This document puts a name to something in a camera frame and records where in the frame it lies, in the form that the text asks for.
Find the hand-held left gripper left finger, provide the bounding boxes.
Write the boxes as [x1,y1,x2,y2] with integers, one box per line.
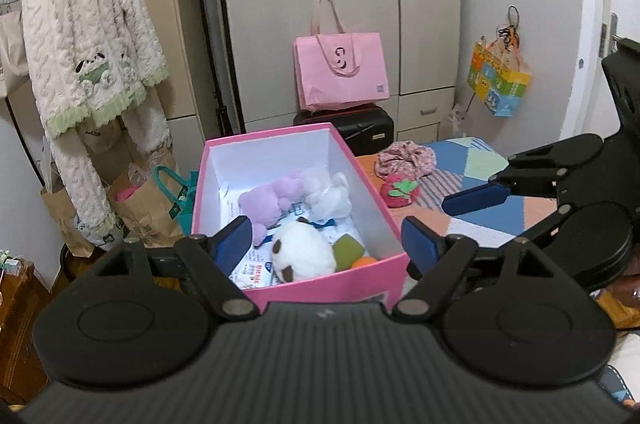
[95,215,258,321]

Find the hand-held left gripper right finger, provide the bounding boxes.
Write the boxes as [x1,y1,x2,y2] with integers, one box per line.
[392,217,556,320]

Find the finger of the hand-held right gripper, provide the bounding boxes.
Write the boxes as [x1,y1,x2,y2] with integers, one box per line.
[520,204,573,245]
[442,134,605,216]

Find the purple plush toy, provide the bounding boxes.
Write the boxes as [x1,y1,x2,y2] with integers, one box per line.
[238,171,307,247]

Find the white brown plush toy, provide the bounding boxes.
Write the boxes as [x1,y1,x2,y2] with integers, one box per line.
[270,217,337,283]

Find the green makeup sponge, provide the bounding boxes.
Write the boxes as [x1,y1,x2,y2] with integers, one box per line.
[331,236,371,271]

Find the pink cardboard box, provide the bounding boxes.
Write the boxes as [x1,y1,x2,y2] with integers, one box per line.
[190,123,412,315]

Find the white fluffy plush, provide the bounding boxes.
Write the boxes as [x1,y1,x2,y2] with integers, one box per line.
[302,171,354,221]

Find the person's right hand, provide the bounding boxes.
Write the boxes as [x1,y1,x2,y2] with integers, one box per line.
[607,257,640,305]

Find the red strawberry plush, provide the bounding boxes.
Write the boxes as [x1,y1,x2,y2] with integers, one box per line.
[380,177,420,209]

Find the teal shopping bag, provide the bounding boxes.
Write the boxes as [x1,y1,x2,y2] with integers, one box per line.
[151,165,201,236]

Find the blue white tissue pack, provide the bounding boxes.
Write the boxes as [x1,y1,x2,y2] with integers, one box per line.
[277,201,353,246]

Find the floral fabric scrunchie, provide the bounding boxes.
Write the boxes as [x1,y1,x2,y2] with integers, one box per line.
[375,141,437,179]

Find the brown paper bag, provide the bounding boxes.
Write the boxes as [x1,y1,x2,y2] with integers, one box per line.
[39,181,98,259]
[106,149,187,248]

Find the colourful gift bag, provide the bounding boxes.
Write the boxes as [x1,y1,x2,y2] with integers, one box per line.
[467,36,532,118]

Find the black suitcase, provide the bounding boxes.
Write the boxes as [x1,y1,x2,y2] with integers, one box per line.
[292,103,397,158]

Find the pink tote bag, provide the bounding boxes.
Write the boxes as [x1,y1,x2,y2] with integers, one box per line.
[293,0,391,113]

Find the black tripod pole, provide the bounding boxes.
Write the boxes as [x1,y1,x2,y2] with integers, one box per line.
[179,0,235,137]

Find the white door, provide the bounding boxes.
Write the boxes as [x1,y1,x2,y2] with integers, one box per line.
[559,0,640,142]

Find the wooden cabinet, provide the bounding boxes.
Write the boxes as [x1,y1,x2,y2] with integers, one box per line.
[0,249,68,407]

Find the beige cabinet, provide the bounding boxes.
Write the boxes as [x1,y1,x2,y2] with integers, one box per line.
[117,0,247,142]

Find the fluffy white green robe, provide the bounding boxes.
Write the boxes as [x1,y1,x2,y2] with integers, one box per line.
[21,0,172,246]

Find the white cloth bag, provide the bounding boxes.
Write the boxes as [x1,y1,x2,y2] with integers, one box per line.
[0,10,32,101]

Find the hanging hair ties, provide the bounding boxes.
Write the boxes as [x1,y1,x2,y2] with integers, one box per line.
[495,5,524,46]

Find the metal door handle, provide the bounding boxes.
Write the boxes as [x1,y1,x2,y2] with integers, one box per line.
[600,14,622,58]

